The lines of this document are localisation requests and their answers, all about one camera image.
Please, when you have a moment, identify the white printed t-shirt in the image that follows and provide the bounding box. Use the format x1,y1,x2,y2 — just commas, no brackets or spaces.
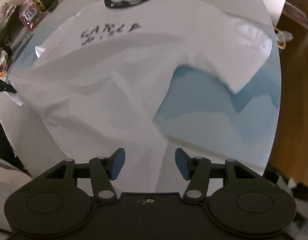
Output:
11,0,272,192

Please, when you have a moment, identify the red snack bag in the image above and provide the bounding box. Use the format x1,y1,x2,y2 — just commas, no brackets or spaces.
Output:
19,0,45,31

